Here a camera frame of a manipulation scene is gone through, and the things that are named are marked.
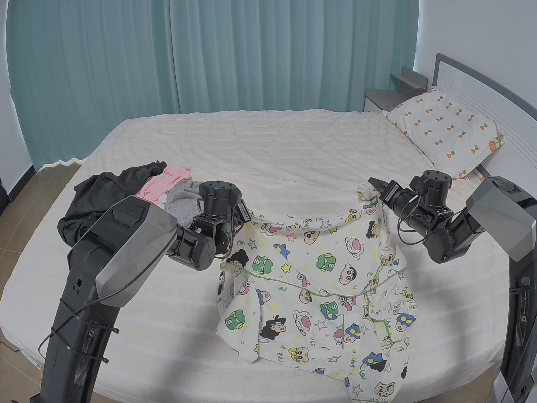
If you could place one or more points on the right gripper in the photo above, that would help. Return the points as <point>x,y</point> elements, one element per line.
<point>402,202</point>

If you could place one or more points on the grey knit garment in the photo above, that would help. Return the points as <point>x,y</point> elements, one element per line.
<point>180,202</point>

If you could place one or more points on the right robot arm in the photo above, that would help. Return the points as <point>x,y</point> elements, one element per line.
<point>503,221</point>

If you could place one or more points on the white printed pillow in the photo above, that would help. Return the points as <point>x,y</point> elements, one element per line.
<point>444,128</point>

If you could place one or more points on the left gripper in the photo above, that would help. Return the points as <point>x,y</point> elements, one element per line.
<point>245,212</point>

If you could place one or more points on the white printed pyjama top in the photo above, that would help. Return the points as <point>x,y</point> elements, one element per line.
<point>319,292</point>

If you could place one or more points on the pink garment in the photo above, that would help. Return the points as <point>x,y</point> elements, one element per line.
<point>163,181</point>

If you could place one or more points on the black garment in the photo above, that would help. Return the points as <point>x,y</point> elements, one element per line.
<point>105,191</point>

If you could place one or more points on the blue-green curtain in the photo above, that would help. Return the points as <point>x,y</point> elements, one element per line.
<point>209,40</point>

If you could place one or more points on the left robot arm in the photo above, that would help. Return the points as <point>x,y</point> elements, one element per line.
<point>126,241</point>

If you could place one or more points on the bed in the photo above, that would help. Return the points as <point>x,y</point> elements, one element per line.
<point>272,153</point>

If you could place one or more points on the grey bedside table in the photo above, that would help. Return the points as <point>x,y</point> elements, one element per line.
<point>386,99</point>

